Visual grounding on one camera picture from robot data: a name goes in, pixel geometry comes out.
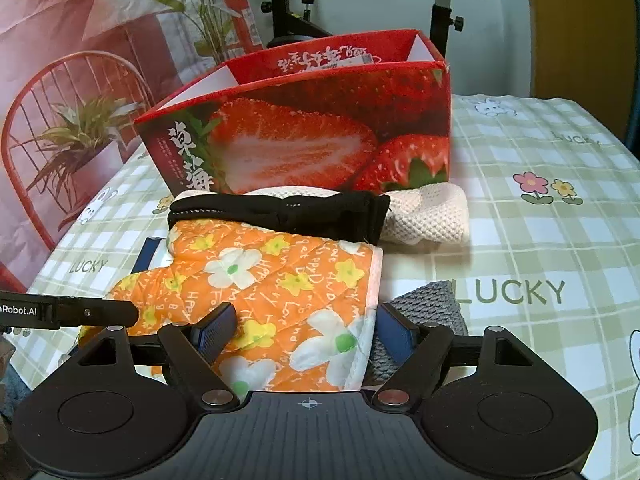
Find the wooden panel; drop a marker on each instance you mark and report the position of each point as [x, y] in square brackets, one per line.
[575, 25]

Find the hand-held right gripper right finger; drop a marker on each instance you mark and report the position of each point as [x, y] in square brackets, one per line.
[396, 332]

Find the wall poster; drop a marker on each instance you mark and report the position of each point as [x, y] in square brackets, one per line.
[75, 35]

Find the grey knit cloth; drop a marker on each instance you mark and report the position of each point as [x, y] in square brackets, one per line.
[435, 305]

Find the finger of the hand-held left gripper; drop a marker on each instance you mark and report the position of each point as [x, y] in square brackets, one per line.
[146, 255]
[95, 312]

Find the orange floral oven mitt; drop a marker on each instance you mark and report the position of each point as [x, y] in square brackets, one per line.
[280, 280]

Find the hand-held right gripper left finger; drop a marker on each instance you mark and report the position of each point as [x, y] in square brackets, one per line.
[216, 334]

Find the black exercise bike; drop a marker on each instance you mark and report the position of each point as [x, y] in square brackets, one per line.
[442, 15]

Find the cream knit cloth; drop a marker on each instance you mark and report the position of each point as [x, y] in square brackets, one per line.
[425, 220]

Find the red strawberry print cardboard box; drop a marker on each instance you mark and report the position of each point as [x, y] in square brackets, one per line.
[300, 125]

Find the green checked tablecloth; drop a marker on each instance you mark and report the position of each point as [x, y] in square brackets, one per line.
[525, 240]

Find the black glove with grey palm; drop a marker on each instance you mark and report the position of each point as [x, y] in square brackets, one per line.
[280, 212]

